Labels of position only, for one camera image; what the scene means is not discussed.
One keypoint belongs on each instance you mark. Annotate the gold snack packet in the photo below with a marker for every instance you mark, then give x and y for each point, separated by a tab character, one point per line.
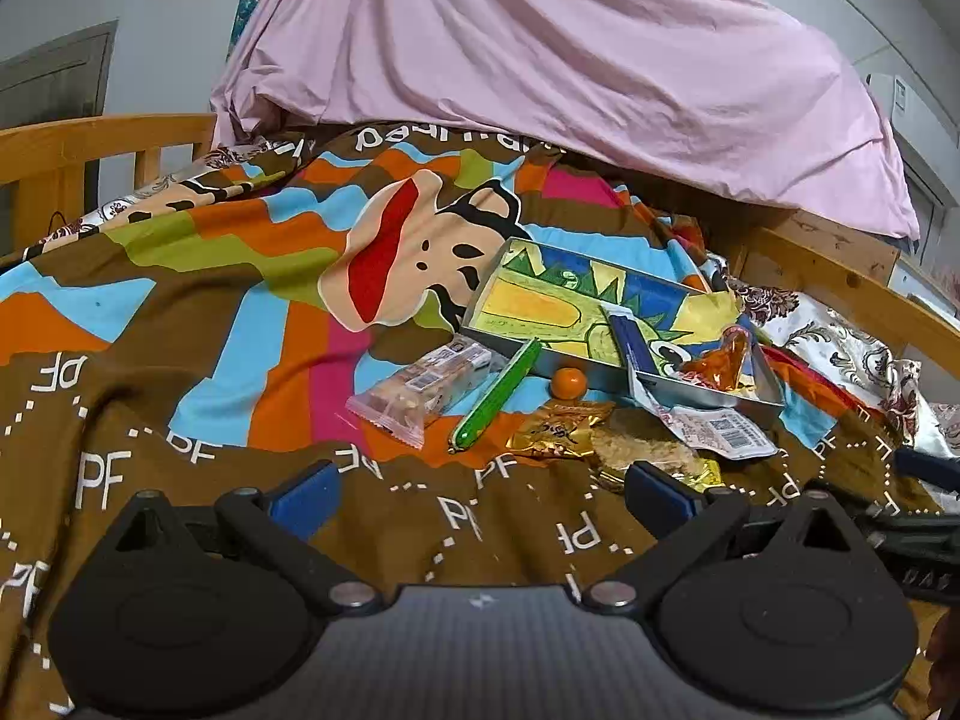
555	431

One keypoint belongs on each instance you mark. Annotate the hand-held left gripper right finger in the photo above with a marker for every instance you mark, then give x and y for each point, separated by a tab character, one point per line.
660	501

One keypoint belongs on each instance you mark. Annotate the clear nut bar packet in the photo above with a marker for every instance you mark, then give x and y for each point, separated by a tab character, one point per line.
420	390

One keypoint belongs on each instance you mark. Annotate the blue white snack packet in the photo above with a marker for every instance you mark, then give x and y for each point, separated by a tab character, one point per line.
628	341

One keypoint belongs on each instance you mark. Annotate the small orange ball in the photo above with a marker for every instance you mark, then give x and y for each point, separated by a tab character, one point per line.
568	382

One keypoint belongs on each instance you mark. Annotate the orange jelly packet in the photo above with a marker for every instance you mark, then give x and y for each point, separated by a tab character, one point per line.
716	367

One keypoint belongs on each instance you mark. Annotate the green sausage stick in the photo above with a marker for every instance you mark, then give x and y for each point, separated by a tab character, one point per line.
495	397

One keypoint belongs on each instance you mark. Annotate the grey door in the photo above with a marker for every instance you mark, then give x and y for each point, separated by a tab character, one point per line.
52	82

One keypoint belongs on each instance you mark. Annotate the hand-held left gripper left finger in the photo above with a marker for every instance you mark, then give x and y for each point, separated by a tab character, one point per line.
304	501

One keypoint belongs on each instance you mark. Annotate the rice cracker packet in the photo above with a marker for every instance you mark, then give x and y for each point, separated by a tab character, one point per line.
637	450

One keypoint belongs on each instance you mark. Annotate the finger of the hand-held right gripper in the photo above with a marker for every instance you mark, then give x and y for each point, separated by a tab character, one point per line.
930	471

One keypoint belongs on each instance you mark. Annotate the colourful printed blanket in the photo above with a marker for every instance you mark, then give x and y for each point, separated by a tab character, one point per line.
187	315

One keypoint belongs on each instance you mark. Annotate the white barcode snack packet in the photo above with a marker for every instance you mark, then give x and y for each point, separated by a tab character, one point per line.
720	431

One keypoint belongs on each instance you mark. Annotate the teal floral cloth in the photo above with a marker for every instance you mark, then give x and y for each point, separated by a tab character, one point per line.
255	0

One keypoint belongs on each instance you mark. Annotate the wooden bed frame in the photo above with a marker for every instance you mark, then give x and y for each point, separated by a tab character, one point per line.
75	142

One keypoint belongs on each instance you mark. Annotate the pink bed sheet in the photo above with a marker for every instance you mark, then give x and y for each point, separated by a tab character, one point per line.
562	52

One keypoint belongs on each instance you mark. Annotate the cartoon print tin box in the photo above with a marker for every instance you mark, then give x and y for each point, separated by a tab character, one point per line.
525	315

